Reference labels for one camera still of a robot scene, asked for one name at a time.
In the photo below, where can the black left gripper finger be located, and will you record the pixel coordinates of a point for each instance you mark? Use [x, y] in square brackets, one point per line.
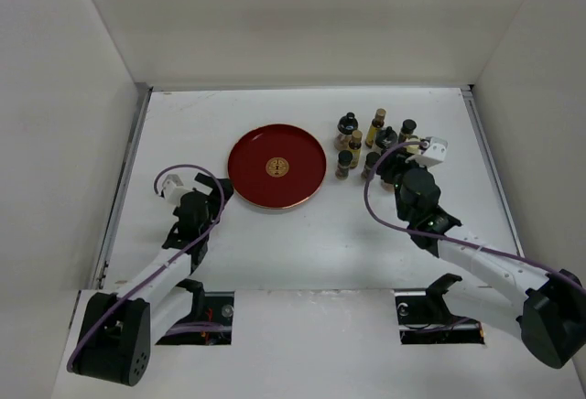
[222, 191]
[203, 183]

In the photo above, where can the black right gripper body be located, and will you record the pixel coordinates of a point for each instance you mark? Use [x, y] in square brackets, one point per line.
[396, 167]

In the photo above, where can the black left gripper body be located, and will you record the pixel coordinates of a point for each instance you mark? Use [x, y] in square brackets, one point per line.
[213, 205]

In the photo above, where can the small dark-label spice bottle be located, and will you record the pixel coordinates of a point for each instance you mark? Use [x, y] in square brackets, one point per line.
[370, 161]

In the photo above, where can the black-cap spice jar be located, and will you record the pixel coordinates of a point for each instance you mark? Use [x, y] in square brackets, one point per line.
[407, 130]

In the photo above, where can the yellow-label gold-cap bottle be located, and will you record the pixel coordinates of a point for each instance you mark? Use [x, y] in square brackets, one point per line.
[355, 146]

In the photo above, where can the tall gold-cap sauce bottle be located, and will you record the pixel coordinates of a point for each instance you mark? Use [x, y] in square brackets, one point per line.
[376, 124]

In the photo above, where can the small black-cap spice bottle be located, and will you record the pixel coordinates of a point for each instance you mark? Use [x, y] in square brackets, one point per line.
[344, 160]

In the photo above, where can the round-top black lid glass jar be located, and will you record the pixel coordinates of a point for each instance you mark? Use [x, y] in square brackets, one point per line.
[345, 127]

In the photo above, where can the black knob lid jar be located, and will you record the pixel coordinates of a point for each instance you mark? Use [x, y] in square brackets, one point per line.
[385, 137]

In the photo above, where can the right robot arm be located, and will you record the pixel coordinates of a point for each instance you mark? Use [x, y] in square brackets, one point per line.
[536, 304]

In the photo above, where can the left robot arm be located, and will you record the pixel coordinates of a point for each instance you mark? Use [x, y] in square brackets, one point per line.
[163, 303]

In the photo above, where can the red round lacquer tray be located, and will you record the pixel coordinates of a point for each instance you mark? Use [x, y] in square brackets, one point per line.
[277, 166]

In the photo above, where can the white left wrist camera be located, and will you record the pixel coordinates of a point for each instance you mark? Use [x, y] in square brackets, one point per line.
[173, 189]

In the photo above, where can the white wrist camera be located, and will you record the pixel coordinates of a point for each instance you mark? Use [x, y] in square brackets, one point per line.
[430, 151]
[173, 189]

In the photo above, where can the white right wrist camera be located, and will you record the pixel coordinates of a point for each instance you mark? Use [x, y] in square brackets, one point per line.
[430, 151]

